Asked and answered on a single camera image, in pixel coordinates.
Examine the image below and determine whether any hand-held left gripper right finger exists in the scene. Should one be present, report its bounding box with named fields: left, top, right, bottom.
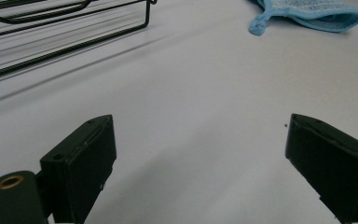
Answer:
left=284, top=113, right=358, bottom=224

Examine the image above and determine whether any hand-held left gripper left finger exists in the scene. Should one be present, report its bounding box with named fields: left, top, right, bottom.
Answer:
left=39, top=114, right=117, bottom=224

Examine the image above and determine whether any light blue fluffy towel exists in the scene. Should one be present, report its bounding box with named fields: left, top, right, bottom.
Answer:
left=248, top=0, right=358, bottom=36

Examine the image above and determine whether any black wire rack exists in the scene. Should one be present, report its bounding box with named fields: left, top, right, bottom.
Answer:
left=0, top=0, right=158, bottom=83

